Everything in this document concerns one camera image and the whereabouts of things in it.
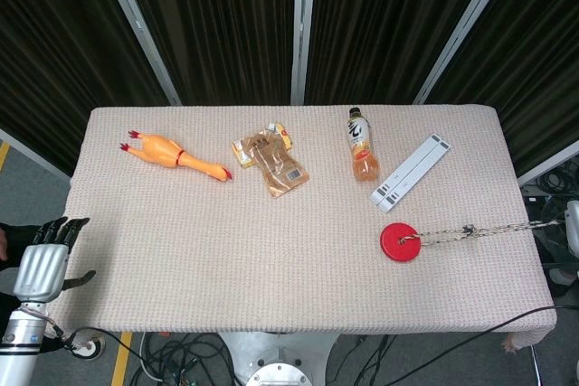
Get black sleeved person forearm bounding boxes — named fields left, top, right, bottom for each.
left=0, top=221, right=43, bottom=270

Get orange rubber chicken toy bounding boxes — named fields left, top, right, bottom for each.
left=119, top=129, right=234, bottom=184

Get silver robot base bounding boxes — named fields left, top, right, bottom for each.
left=216, top=331, right=340, bottom=386

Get orange drink bottle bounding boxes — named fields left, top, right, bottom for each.
left=346, top=107, right=381, bottom=183

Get long black cable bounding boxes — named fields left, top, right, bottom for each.
left=384, top=303, right=579, bottom=386

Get white shoe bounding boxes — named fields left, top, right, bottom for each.
left=548, top=267, right=579, bottom=297

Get white folding stand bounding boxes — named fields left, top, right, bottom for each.
left=370, top=133, right=451, bottom=214

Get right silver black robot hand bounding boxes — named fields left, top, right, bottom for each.
left=564, top=199, right=579, bottom=269

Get black white sneaker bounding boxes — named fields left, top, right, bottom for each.
left=71, top=331, right=107, bottom=362

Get grey partition frame post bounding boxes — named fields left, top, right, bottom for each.
left=290, top=0, right=318, bottom=106
left=517, top=138, right=579, bottom=187
left=413, top=0, right=522, bottom=106
left=93, top=0, right=183, bottom=106
left=0, top=127, right=72, bottom=179

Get red disc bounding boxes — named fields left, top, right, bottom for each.
left=379, top=221, right=422, bottom=263

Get brown clear snack bag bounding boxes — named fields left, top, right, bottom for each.
left=233, top=128, right=311, bottom=198

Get black pleated curtain panel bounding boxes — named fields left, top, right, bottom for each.
left=425, top=0, right=579, bottom=178
left=305, top=0, right=501, bottom=106
left=113, top=0, right=299, bottom=106
left=0, top=0, right=172, bottom=175

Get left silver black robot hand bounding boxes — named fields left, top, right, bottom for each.
left=13, top=216, right=97, bottom=304

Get yellow snack packet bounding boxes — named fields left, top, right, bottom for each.
left=232, top=121, right=296, bottom=169

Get pink woven tablecloth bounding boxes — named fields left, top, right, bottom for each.
left=47, top=104, right=558, bottom=347

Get black floor cable bundle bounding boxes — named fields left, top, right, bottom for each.
left=128, top=333, right=241, bottom=386

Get black cable pile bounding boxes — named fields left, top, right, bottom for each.
left=519, top=167, right=579, bottom=206

